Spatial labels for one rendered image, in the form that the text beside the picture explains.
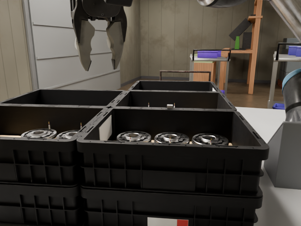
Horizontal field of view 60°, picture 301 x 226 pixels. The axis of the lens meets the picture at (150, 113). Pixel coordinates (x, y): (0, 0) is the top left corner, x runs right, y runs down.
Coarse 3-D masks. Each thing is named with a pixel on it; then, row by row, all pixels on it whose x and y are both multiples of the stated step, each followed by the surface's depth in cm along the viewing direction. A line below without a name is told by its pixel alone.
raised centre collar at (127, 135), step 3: (132, 132) 79; (135, 132) 79; (126, 135) 76; (129, 135) 78; (138, 135) 77; (141, 135) 76; (129, 138) 75; (132, 138) 75; (135, 138) 75; (138, 138) 75
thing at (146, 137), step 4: (124, 132) 80; (128, 132) 80; (140, 132) 81; (144, 132) 80; (120, 136) 78; (124, 136) 77; (144, 136) 77; (148, 136) 77; (120, 140) 74; (124, 140) 74; (128, 140) 74; (132, 140) 74; (136, 140) 74; (140, 140) 74; (144, 140) 74; (148, 140) 74
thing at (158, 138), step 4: (164, 132) 80; (168, 132) 80; (172, 132) 80; (176, 132) 80; (156, 136) 77; (160, 136) 77; (180, 136) 77; (184, 136) 77; (156, 140) 74; (160, 140) 74; (164, 140) 74; (168, 140) 74; (176, 140) 74; (180, 140) 74; (184, 140) 75; (188, 140) 74
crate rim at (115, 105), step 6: (222, 96) 99; (228, 102) 90; (150, 108) 82; (156, 108) 82; (162, 108) 82; (174, 108) 82; (180, 108) 82; (186, 108) 82; (192, 108) 82; (234, 108) 82
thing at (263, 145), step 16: (192, 112) 79; (208, 112) 79; (224, 112) 78; (80, 144) 55; (96, 144) 54; (112, 144) 54; (128, 144) 53; (144, 144) 53; (160, 144) 53; (176, 144) 53; (192, 144) 53; (208, 144) 53; (256, 160) 51
